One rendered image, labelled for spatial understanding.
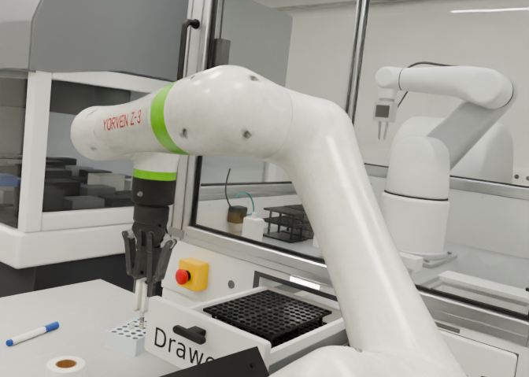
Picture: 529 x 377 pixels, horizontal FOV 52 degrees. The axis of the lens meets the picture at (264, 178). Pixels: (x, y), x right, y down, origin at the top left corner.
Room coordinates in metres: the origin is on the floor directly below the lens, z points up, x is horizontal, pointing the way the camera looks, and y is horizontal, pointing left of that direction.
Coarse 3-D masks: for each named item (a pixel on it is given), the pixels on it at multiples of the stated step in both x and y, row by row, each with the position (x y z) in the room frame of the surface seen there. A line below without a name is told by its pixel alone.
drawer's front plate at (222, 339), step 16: (160, 304) 1.01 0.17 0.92; (176, 304) 1.00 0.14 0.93; (160, 320) 1.01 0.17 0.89; (176, 320) 0.98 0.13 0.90; (192, 320) 0.96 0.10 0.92; (208, 320) 0.94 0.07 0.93; (160, 336) 1.00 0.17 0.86; (176, 336) 0.98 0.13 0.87; (208, 336) 0.93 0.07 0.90; (224, 336) 0.91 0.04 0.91; (240, 336) 0.89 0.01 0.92; (256, 336) 0.89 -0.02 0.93; (160, 352) 1.00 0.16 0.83; (192, 352) 0.95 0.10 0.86; (208, 352) 0.93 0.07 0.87; (224, 352) 0.91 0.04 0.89
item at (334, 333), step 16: (256, 288) 1.27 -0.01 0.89; (272, 288) 1.29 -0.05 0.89; (208, 304) 1.13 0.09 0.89; (320, 304) 1.20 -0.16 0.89; (336, 320) 1.11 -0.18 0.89; (304, 336) 1.00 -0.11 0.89; (320, 336) 1.04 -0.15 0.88; (336, 336) 1.09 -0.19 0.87; (272, 352) 0.91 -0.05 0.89; (288, 352) 0.95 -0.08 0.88; (304, 352) 0.99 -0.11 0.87; (272, 368) 0.91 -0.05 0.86
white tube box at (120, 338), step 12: (120, 324) 1.20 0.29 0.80; (144, 324) 1.22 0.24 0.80; (108, 336) 1.14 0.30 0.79; (120, 336) 1.13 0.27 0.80; (132, 336) 1.14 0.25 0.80; (144, 336) 1.14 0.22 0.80; (108, 348) 1.14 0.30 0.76; (120, 348) 1.13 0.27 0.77; (132, 348) 1.12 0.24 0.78; (144, 348) 1.15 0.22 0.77
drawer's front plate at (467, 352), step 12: (444, 336) 1.00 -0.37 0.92; (456, 336) 1.00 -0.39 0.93; (456, 348) 0.99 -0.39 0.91; (468, 348) 0.97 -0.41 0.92; (480, 348) 0.96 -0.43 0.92; (492, 348) 0.96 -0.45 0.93; (468, 360) 0.97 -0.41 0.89; (480, 360) 0.96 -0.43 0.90; (492, 360) 0.95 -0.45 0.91; (504, 360) 0.93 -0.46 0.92; (516, 360) 0.94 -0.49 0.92; (468, 372) 0.97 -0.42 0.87; (480, 372) 0.96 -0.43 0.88; (492, 372) 0.94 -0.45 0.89; (504, 372) 0.93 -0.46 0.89
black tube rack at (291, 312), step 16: (224, 304) 1.11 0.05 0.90; (240, 304) 1.13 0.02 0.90; (256, 304) 1.14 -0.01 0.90; (272, 304) 1.15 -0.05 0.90; (288, 304) 1.16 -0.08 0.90; (304, 304) 1.18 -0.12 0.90; (224, 320) 1.10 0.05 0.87; (256, 320) 1.04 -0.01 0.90; (272, 320) 1.05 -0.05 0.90; (288, 320) 1.06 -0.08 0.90; (304, 320) 1.08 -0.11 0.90; (320, 320) 1.14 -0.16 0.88; (288, 336) 1.05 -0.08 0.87
